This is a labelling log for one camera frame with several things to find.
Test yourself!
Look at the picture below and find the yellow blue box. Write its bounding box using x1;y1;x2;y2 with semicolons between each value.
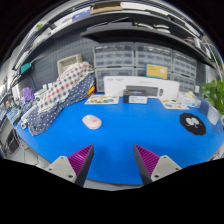
145;63;169;80

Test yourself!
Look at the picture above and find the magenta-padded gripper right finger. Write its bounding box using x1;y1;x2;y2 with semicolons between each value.
133;144;183;186

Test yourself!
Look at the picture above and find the navy polka dot cloth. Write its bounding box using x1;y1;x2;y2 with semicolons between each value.
27;73;96;137

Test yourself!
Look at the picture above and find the small dark box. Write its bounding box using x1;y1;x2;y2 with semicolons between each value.
122;88;148;105

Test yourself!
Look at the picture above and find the dark wall shelf unit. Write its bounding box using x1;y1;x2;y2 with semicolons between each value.
12;1;222;69

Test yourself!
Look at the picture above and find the pink computer mouse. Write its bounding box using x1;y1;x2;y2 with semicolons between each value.
81;114;103;130

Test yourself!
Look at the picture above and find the red blue checkered cloth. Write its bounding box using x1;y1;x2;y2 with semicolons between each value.
36;61;95;114

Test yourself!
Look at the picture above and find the white blue tissue pack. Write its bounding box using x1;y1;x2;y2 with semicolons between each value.
182;91;202;109

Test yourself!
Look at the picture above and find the white woven basket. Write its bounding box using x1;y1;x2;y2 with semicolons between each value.
56;54;83;76

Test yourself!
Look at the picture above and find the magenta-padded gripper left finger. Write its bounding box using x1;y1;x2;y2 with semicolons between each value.
45;144;95;188

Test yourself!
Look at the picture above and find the black scalloped mouse pad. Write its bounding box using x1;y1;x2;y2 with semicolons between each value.
179;112;207;137

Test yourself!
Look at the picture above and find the purple cloth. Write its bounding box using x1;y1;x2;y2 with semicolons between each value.
21;86;36;105

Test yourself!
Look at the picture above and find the long white keyboard box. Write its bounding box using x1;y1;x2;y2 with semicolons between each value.
103;75;180;100

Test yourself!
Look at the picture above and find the food print sticker sheet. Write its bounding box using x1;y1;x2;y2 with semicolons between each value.
159;98;190;111
84;94;120;106

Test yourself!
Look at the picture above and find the green potted plant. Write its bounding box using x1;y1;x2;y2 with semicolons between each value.
200;79;224;115

